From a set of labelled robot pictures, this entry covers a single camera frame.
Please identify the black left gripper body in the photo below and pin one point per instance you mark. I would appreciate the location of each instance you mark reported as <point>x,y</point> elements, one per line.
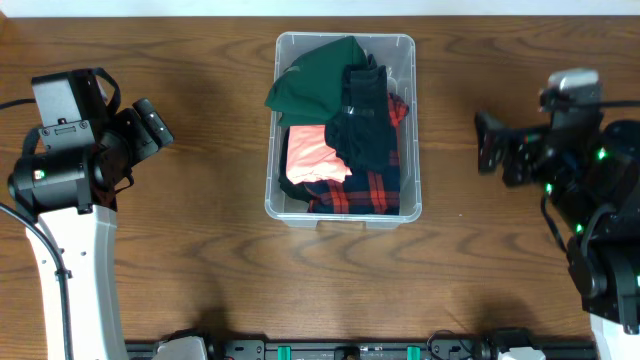
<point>127,142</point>

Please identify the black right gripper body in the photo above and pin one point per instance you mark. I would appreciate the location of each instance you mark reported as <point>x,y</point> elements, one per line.
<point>539,168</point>

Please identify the red navy plaid shirt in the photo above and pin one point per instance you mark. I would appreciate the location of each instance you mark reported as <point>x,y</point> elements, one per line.
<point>365,192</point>

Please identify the black garment with teal print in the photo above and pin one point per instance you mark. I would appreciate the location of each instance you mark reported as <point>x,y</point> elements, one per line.
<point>361,132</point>

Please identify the black pants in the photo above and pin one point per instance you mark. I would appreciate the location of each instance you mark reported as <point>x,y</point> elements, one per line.
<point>294,191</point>

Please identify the salmon pink garment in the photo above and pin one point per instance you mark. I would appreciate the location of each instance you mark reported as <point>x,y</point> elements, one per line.
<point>310,159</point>

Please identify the dark green garment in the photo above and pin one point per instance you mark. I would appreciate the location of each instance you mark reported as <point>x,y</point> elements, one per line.
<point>309,91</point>

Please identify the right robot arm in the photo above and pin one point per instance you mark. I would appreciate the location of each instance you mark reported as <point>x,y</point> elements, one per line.
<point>591,176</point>

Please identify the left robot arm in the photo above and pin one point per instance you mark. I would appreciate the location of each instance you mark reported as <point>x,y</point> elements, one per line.
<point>64,186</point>

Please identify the clear plastic storage bin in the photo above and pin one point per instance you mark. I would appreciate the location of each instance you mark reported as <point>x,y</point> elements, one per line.
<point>398,53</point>

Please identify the black mounting rail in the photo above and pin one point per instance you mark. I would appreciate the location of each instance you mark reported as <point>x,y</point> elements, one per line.
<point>436,348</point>

